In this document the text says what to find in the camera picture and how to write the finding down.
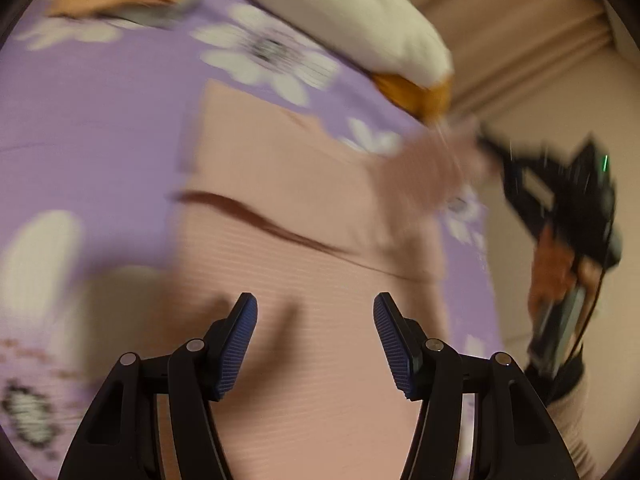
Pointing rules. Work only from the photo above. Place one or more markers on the purple floral bedsheet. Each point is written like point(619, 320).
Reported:
point(100, 135)

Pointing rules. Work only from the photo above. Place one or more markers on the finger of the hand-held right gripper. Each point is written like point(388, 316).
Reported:
point(492, 147)

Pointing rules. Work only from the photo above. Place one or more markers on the pink striped small garment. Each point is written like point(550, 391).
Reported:
point(300, 260)

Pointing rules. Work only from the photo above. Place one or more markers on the person's right hand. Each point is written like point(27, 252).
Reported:
point(552, 265)

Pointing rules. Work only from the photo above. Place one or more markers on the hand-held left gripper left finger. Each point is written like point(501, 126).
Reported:
point(240, 340)

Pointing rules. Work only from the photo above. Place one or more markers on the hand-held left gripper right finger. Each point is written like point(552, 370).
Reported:
point(392, 345)

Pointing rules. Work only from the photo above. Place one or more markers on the person's right forearm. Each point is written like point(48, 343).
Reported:
point(575, 420)

